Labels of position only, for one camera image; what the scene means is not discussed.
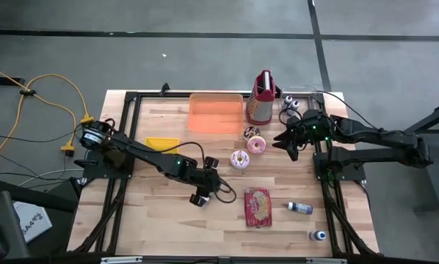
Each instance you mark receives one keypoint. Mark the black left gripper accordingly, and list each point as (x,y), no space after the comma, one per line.
(206,181)

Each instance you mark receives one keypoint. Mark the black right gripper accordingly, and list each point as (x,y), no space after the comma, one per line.
(305,128)

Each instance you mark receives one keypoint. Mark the pink frosted donut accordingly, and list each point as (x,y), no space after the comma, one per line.
(257,144)

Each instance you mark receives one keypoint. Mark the chocolate sprinkle donut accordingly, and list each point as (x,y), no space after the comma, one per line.
(249,132)

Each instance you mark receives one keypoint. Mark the blue food colouring bottle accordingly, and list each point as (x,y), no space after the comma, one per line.
(295,105)
(318,235)

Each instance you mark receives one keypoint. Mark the lavender frosted donut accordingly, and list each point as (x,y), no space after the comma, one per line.
(239,159)

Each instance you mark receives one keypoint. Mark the purple food colouring bottle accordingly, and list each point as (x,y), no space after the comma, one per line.
(288,100)
(302,208)

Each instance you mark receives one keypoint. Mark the red popcorn bag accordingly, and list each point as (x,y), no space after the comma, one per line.
(258,207)

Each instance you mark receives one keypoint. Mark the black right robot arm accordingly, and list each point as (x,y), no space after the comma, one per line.
(381,137)

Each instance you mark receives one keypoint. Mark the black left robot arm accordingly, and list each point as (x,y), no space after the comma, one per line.
(149,157)

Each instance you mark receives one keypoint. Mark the red metal box grater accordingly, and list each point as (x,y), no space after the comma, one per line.
(260,110)

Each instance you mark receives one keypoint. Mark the clear plastic tray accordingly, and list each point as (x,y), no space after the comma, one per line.
(304,96)

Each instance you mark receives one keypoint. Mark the yellow plastic basket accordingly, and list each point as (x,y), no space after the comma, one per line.
(160,143)

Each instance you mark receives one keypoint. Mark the orange translucent plastic bin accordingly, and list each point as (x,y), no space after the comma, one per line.
(216,113)

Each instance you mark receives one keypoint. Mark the white cardboard box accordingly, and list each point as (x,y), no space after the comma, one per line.
(32,221)

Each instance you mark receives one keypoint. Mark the black equipment stand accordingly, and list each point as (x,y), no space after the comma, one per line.
(6,212)

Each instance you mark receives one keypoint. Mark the black flat floor bar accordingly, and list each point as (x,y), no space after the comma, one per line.
(3,80)

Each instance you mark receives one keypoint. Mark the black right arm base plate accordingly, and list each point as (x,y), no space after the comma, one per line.
(351,175)

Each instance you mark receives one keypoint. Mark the black aluminium table frame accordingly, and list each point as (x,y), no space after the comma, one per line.
(157,94)

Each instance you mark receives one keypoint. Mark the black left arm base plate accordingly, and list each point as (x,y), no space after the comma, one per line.
(94,170)

